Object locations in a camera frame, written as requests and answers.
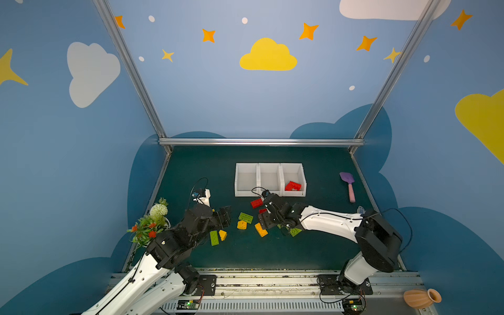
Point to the yellow long lego brick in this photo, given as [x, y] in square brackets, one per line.
[261, 231]

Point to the green lego brick left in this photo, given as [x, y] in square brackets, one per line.
[214, 237]

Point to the aluminium rail frame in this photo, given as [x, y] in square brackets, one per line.
[295, 292]

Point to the blue white patterned glove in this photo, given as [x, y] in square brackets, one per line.
[359, 210]

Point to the green large lego brick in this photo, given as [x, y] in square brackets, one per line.
[294, 231]

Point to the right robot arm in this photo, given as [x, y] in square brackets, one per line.
[379, 243]

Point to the green lego brick centre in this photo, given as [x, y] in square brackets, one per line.
[246, 218]

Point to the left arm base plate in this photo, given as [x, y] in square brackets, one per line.
[205, 285]

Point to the yellow sloped lego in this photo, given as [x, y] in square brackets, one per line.
[222, 235]

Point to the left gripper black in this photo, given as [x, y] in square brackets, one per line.
[218, 216]

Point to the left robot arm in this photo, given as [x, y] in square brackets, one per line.
[164, 273]

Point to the orange-yellow small lego cube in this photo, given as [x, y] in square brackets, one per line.
[242, 225]

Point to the middle white bin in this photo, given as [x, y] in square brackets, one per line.
[271, 177]

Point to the left white bin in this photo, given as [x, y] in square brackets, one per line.
[246, 179]

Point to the right white bin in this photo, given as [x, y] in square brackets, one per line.
[294, 172]

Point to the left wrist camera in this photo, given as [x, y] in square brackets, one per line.
[202, 196]

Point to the terracotta clay vase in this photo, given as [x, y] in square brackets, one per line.
[419, 299]

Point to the potted flower plant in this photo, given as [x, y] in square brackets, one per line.
[149, 226]

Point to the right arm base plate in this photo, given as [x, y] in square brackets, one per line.
[333, 284]

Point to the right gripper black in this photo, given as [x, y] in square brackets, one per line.
[270, 214]

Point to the purple pink toy spatula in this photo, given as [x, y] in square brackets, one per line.
[349, 179]

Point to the white bin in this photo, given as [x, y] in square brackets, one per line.
[271, 177]
[294, 172]
[246, 179]

